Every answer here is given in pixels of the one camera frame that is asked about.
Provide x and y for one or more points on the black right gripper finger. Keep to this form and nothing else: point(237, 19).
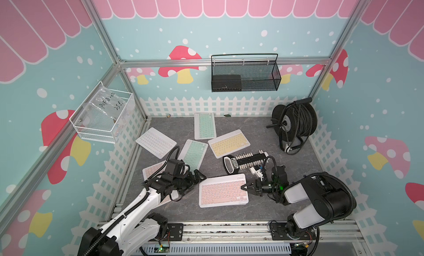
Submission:
point(253, 193)
point(249, 187)

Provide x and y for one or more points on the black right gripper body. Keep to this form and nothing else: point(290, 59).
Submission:
point(266, 187)

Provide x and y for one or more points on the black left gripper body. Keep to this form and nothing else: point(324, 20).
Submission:
point(182, 184)

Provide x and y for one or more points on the pink key keyboard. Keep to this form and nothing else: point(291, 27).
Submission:
point(223, 191)
point(147, 172)

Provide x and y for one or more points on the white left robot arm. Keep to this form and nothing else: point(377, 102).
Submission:
point(138, 223)

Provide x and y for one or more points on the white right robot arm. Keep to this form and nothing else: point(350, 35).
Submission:
point(330, 199)

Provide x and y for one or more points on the near green key keyboard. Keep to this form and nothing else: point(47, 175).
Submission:
point(193, 154)

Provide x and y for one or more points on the green key keyboard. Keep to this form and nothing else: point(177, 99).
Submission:
point(193, 154)
point(204, 126)

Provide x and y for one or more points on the yellow key white keyboard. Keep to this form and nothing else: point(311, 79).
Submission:
point(228, 143)

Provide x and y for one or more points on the far green key keyboard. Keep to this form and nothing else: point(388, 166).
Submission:
point(204, 126)

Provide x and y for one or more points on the black box in basket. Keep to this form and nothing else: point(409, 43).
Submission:
point(226, 83)

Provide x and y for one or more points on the plastic bag in basket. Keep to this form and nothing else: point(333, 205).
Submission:
point(106, 103)

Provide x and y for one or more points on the black cable reel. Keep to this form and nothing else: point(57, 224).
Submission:
point(294, 123)

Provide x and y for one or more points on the clear wire wall basket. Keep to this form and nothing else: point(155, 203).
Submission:
point(102, 129)

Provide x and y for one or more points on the black wire mesh basket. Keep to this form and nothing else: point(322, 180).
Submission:
point(259, 72)

